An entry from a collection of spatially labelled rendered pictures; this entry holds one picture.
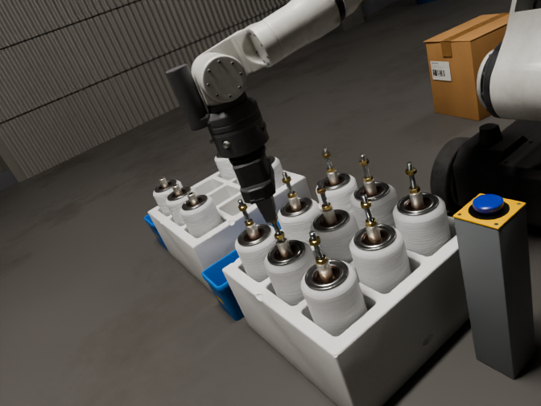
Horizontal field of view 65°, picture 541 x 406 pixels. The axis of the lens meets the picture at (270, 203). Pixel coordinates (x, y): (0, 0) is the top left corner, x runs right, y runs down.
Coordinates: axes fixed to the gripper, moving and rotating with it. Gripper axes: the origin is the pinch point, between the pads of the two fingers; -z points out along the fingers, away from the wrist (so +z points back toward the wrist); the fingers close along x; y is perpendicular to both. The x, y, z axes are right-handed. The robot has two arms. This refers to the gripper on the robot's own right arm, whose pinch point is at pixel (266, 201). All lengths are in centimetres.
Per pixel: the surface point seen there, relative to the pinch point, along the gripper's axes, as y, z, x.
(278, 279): 2.6, -14.1, -3.8
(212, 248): 22.3, -22.2, 28.3
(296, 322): 1.1, -18.8, -11.0
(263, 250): 4.9, -13.0, 5.5
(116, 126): 138, -29, 285
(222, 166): 19, -14, 65
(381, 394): -9.1, -33.8, -17.3
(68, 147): 173, -29, 263
